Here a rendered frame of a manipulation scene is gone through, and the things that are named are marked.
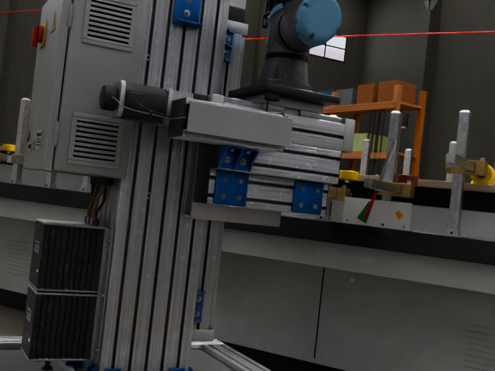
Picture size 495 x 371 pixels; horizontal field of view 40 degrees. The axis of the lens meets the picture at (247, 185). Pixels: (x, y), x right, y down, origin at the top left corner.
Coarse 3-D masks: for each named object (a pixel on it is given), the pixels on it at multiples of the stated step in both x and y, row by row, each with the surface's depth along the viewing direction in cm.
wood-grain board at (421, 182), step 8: (24, 152) 373; (360, 176) 273; (368, 176) 271; (376, 176) 270; (424, 184) 260; (432, 184) 258; (440, 184) 257; (448, 184) 255; (464, 184) 252; (472, 184) 251; (480, 184) 249; (488, 192) 249
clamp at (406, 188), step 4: (396, 184) 247; (400, 184) 246; (404, 184) 246; (408, 184) 245; (412, 184) 247; (404, 188) 246; (408, 188) 245; (412, 188) 247; (380, 192) 250; (384, 192) 249; (388, 192) 248; (404, 192) 245; (408, 192) 245; (412, 192) 247; (396, 196) 247; (400, 196) 246; (404, 196) 245; (408, 196) 245; (412, 196) 247
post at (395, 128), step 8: (392, 112) 251; (400, 112) 251; (392, 120) 251; (400, 120) 251; (392, 128) 250; (400, 128) 251; (392, 136) 250; (400, 136) 252; (392, 160) 249; (392, 168) 249; (384, 176) 251; (392, 176) 249; (392, 200) 250
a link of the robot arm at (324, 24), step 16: (288, 0) 164; (304, 0) 161; (320, 0) 162; (288, 16) 166; (304, 16) 161; (320, 16) 162; (336, 16) 164; (288, 32) 169; (304, 32) 162; (320, 32) 163; (336, 32) 165; (304, 48) 171
